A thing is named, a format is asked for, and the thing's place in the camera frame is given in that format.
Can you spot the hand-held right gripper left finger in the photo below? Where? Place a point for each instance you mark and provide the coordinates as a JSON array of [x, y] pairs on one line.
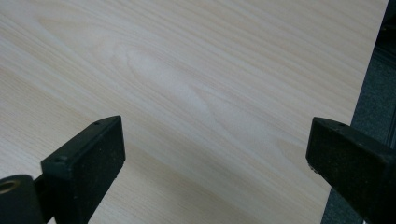
[[84, 161]]

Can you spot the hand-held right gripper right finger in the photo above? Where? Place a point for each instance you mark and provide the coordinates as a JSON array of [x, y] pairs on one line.
[[355, 165]]

